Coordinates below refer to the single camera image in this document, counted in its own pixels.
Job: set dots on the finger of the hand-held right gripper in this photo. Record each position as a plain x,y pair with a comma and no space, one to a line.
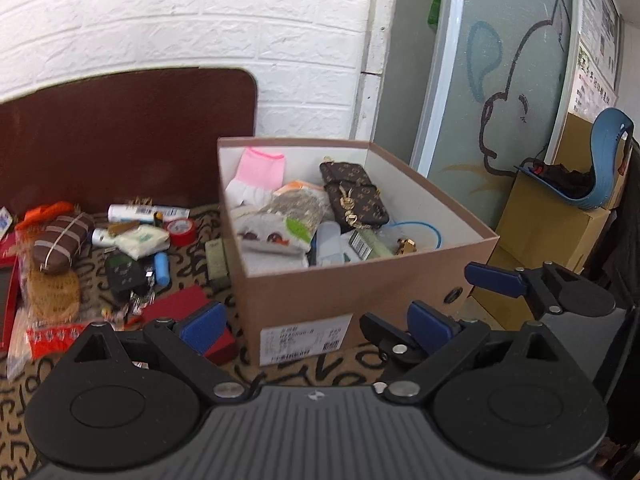
492,277
387,337

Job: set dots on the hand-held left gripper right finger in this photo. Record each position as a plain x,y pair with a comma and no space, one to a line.
431,324

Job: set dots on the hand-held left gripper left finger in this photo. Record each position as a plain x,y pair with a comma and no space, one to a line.
206,326

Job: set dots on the brown cardboard box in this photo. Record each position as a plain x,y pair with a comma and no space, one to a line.
300,305

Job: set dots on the leopard print covered desktop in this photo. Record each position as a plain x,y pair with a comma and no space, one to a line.
320,372

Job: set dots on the red box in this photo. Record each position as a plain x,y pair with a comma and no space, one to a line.
175,302

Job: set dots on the olive green small box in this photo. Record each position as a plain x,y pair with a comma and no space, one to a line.
216,260

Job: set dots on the bunch of keys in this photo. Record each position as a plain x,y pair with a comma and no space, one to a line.
141,302

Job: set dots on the blue lip balm stick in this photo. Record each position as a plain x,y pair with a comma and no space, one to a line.
161,267

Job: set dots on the large cardboard carton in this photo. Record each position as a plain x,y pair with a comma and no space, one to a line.
545,225

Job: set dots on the gold metal clip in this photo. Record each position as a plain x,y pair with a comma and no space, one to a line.
406,246

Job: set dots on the green barcode packet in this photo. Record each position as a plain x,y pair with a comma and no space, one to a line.
367,245

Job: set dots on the black car key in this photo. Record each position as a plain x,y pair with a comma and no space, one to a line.
125,275

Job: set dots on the red tape roll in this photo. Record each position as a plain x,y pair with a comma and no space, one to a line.
181,232

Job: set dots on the white tissue pack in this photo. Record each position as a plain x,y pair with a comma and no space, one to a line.
142,241

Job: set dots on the translucent plastic bottle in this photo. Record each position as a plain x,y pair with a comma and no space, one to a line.
327,242

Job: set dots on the dark cloth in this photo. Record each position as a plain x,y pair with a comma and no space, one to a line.
567,180

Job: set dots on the white tube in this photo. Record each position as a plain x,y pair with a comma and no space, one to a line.
135,212

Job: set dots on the large brown patterned pouch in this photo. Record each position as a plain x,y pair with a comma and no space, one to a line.
367,205

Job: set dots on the small white bottle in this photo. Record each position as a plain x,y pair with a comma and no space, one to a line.
102,237

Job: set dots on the red snack packet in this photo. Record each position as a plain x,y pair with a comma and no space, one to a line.
50,336

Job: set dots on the woven round snack packet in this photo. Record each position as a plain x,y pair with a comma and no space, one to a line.
52,292

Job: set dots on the pink and white sock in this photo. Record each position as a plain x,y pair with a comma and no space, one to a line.
255,172

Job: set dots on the blue plastic seat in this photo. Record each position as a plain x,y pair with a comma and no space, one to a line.
605,160

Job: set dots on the orange and white packet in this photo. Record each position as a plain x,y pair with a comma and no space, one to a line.
295,187

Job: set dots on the brown striped pouch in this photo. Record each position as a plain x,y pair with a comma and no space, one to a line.
62,242

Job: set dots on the small brown patterned pouch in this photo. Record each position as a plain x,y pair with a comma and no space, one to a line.
345,172

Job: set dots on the red flat case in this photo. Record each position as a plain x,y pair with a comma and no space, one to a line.
7,290

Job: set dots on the dark brown leather board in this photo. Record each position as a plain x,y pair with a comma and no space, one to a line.
125,135

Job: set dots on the frosted glass cartoon door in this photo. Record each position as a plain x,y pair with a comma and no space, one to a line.
505,70

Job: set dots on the green hanging item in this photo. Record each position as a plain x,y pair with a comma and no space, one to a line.
435,2

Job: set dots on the wall poster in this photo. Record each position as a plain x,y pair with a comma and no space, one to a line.
597,35

